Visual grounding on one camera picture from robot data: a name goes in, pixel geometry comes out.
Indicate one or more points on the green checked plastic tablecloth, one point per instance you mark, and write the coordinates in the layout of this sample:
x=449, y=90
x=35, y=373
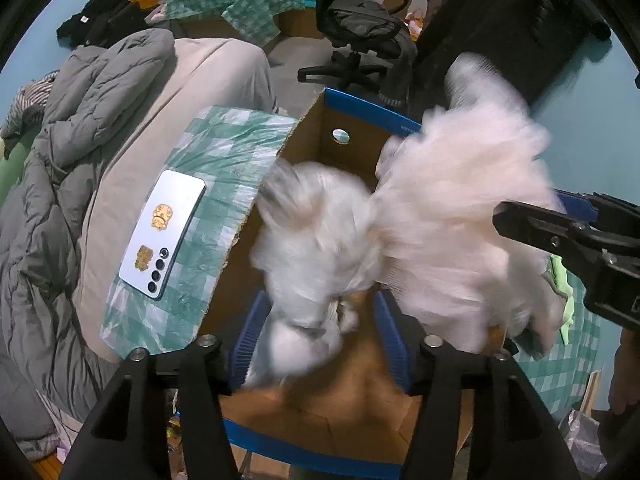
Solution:
x=225, y=160

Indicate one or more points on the black office chair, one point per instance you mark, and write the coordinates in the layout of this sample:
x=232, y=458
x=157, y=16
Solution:
x=360, y=20

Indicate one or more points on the grey cloth with striped hem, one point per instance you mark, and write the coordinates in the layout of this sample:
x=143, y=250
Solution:
x=397, y=75

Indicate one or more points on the plain brown cardboard box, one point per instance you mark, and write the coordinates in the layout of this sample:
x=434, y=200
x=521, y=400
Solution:
x=300, y=22

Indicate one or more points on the white fluffy plush toy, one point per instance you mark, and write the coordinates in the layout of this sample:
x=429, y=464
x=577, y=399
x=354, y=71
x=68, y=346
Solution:
x=310, y=240

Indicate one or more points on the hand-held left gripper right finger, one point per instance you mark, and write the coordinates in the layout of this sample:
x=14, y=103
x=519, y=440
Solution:
x=392, y=340

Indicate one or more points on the grey padded jacket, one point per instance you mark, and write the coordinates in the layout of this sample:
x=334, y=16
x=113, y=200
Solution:
x=50, y=210

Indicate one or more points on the person's right hand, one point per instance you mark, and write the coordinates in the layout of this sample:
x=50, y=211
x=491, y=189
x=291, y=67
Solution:
x=625, y=375

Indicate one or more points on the clear crumpled plastic bag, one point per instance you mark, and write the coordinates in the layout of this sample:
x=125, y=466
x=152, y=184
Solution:
x=580, y=440

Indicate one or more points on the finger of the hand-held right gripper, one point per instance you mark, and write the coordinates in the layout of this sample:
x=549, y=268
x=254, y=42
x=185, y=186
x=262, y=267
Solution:
x=575, y=205
x=540, y=232

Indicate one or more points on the beige cushion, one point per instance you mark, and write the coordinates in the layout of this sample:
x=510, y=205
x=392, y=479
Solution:
x=200, y=75

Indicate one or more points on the blue-edged cardboard box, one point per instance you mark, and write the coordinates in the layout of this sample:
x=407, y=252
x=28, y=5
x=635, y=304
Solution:
x=350, y=410

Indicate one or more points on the light green cushion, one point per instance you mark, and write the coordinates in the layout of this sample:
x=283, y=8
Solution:
x=12, y=165

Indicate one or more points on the pale pink fluffy plush toy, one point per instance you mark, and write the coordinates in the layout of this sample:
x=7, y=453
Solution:
x=450, y=210

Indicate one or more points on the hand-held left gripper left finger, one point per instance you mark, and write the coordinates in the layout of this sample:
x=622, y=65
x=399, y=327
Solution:
x=250, y=345

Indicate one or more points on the green glittery cloth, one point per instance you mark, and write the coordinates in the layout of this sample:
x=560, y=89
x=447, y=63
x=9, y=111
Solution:
x=562, y=290

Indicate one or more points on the black clothing pile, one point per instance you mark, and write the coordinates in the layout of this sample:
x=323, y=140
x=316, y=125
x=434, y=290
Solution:
x=100, y=15

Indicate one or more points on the white smartphone with gold stickers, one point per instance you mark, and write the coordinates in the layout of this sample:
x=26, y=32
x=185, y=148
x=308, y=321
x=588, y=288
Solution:
x=165, y=230

